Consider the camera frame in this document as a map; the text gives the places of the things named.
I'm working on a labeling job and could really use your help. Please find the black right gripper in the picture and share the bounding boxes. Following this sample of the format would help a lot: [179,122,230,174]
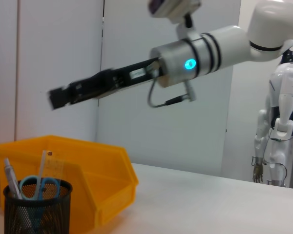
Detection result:
[47,57,163,111]

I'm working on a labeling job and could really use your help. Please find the clear plastic ruler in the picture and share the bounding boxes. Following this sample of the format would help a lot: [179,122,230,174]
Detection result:
[33,150,65,198]

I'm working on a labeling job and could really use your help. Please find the blue scissors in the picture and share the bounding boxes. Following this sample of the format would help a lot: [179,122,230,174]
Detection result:
[19,175,61,230]

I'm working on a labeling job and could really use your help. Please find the silver ballpoint pen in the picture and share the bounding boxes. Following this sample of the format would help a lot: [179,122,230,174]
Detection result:
[3,157,23,200]

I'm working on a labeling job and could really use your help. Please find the black mesh pen holder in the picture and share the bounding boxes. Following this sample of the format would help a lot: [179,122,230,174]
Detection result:
[2,179,73,234]

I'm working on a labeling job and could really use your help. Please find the yellow plastic bin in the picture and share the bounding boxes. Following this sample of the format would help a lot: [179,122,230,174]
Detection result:
[0,135,139,230]

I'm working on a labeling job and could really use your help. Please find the white humanoid robot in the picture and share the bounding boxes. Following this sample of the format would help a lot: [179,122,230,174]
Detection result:
[251,48,293,189]

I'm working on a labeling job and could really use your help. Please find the right arm gripper cable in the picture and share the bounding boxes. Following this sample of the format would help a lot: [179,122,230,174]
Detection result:
[146,78,198,109]

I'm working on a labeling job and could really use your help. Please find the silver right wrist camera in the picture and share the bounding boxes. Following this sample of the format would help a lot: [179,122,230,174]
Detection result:
[147,0,202,25]

